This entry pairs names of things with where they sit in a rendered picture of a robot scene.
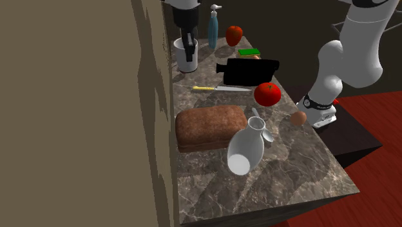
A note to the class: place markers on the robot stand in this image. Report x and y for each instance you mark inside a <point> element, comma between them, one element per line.
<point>348,135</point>

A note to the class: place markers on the white vase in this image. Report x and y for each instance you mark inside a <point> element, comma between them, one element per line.
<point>246,147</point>

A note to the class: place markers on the red apple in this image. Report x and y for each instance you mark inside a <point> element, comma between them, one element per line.
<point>234,36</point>

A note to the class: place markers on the red tomato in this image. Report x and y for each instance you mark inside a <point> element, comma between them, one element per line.
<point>267,95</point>

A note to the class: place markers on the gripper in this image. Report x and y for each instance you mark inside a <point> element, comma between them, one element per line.
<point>186,19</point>

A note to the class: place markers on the blue soap dispenser bottle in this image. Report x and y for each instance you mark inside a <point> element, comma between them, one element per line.
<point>213,31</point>

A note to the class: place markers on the black pan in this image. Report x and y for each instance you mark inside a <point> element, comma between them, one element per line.
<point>249,73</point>

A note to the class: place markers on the small brown egg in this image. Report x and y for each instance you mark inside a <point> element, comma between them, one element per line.
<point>255,57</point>

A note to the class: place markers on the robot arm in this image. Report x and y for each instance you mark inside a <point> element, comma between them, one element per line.
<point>361,56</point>

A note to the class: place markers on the white cup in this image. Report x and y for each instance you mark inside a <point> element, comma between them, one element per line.
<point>185,64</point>

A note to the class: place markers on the brown bread loaf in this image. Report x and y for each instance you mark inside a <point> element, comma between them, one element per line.
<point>208,127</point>

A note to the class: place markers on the silver spoon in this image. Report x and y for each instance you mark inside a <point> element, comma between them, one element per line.
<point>268,135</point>

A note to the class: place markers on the green and yellow sponge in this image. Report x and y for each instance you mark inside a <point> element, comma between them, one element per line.
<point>248,52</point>

